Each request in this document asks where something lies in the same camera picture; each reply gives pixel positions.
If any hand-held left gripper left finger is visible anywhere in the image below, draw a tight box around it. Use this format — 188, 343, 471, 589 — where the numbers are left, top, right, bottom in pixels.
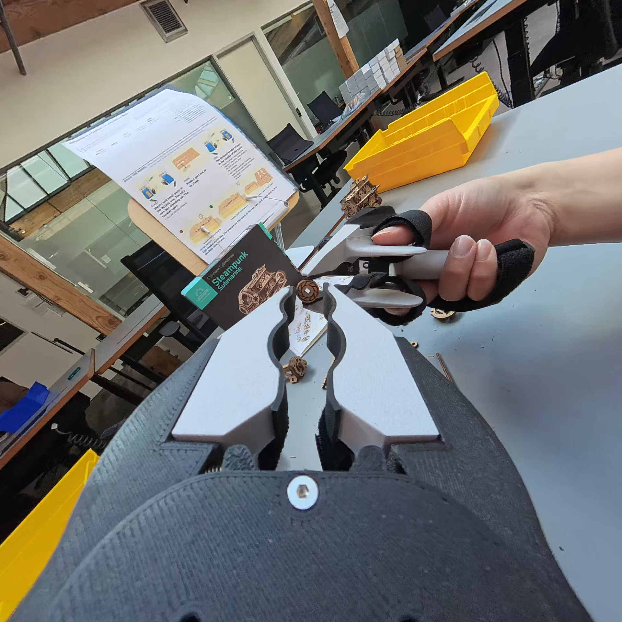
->
171, 286, 297, 469

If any stack of white boxes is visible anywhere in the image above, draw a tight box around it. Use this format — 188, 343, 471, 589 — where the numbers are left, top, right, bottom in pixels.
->
338, 40, 408, 106

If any instruction booklet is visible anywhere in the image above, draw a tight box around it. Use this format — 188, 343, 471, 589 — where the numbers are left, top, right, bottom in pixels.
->
287, 307, 329, 359

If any person's right forearm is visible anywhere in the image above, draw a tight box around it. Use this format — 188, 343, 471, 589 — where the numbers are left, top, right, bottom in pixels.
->
535, 147, 622, 253

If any person's right hand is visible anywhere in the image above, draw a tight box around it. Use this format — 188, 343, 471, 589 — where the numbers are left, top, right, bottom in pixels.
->
371, 164, 557, 304

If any blue plastic bin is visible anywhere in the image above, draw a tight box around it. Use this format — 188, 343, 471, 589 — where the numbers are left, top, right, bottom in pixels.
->
0, 381, 50, 434

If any wall air vent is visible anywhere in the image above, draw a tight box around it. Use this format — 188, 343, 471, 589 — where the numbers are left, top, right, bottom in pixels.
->
140, 0, 189, 43

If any wooden shaft wheel assembly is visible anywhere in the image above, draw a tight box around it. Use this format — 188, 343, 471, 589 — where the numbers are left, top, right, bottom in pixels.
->
283, 356, 309, 386

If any wooden easel board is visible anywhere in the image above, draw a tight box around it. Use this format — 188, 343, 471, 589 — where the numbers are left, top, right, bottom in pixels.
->
126, 189, 303, 280

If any dark teal product box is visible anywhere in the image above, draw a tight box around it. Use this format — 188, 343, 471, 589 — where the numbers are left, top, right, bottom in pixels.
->
180, 223, 305, 332

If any yellow plastic bin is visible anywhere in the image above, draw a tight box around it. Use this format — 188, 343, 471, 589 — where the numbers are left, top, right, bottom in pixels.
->
0, 448, 101, 570
343, 71, 501, 194

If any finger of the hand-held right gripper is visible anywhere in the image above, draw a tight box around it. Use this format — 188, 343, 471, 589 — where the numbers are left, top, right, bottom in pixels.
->
301, 225, 375, 280

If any wooden submarine model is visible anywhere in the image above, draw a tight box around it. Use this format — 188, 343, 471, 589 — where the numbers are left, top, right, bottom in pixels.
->
339, 174, 384, 220

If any grey desk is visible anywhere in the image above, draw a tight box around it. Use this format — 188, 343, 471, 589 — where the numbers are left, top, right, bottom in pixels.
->
283, 46, 429, 172
0, 295, 169, 469

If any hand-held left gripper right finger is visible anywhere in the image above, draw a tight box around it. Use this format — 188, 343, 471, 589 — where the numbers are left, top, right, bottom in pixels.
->
318, 283, 441, 471

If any printed instruction poster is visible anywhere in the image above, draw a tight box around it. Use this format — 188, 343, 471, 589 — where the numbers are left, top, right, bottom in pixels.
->
62, 86, 300, 265

